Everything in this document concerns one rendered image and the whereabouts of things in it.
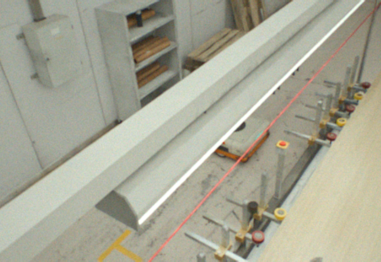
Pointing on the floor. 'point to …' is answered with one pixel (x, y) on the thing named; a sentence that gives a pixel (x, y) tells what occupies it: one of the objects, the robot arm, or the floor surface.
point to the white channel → (136, 140)
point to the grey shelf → (136, 102)
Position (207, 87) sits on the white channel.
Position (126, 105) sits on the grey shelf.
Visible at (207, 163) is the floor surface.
